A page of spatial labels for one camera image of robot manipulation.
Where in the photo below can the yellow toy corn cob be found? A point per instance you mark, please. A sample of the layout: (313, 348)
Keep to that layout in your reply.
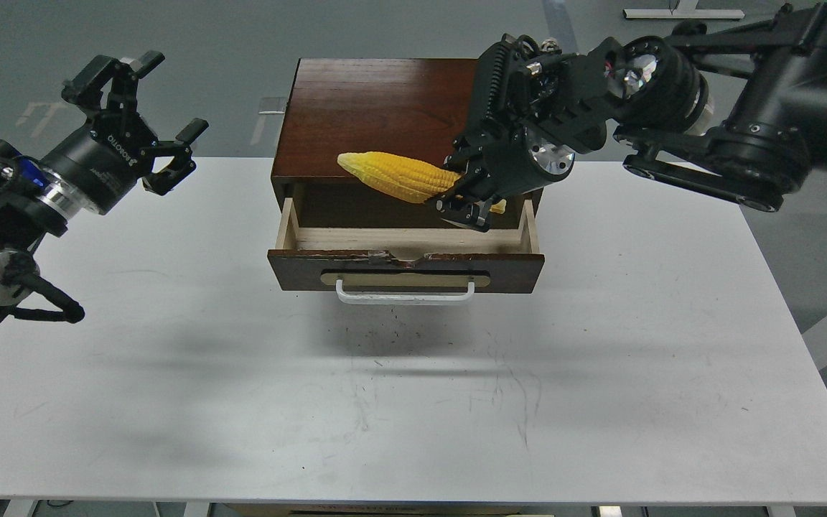
(405, 178)

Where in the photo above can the dark wooden cabinet box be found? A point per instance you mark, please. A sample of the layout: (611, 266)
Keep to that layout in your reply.
(411, 107)

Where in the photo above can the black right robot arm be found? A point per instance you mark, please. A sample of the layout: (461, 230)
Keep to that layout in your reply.
(739, 115)

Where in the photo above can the white stand base with casters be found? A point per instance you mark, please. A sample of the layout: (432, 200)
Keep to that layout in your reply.
(685, 10)

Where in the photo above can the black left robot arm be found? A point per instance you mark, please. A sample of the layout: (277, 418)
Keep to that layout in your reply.
(35, 203)

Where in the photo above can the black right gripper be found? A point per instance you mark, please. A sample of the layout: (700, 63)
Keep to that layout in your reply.
(501, 168)

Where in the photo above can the wooden drawer with white handle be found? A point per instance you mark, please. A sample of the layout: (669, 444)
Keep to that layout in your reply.
(411, 265)

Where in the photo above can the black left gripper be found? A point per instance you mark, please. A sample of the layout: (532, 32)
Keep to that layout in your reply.
(105, 170)

